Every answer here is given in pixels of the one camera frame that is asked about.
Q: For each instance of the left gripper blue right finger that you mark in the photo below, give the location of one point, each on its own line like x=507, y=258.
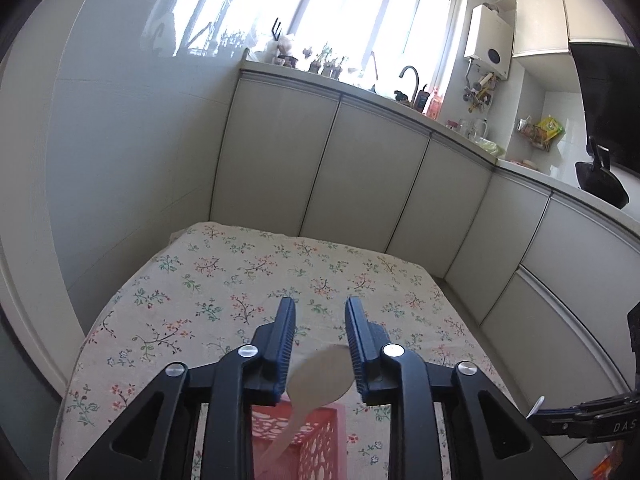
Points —
x=366, y=341

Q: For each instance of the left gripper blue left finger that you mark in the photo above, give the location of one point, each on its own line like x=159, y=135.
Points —
x=274, y=341

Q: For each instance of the white rice paddle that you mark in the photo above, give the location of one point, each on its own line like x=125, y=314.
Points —
x=318, y=381

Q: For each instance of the pink perforated utensil basket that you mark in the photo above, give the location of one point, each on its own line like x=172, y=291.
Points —
x=317, y=451

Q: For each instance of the white plastic spoon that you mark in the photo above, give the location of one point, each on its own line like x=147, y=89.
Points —
x=536, y=407

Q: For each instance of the floral tablecloth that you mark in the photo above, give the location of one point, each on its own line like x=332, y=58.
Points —
x=208, y=292

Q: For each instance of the black wok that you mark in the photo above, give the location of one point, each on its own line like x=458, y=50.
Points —
x=597, y=179

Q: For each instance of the red dish soap bottle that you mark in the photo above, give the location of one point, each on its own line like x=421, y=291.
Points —
x=434, y=106

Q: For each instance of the yellow snack bag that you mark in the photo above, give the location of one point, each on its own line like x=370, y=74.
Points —
x=546, y=131

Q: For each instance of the white water heater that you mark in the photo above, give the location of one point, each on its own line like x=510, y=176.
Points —
x=490, y=42

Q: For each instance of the black range hood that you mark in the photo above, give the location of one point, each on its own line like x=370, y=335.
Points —
x=608, y=76

